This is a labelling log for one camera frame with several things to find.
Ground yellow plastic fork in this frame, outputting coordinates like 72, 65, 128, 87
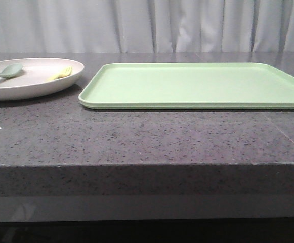
47, 66, 72, 81

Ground beige round plate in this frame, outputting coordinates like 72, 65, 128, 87
0, 58, 85, 101

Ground light green plastic tray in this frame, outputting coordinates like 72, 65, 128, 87
78, 62, 294, 109

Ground teal plastic spoon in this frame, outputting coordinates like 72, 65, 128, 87
0, 63, 23, 78

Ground white curtain backdrop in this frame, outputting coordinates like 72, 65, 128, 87
0, 1, 294, 53

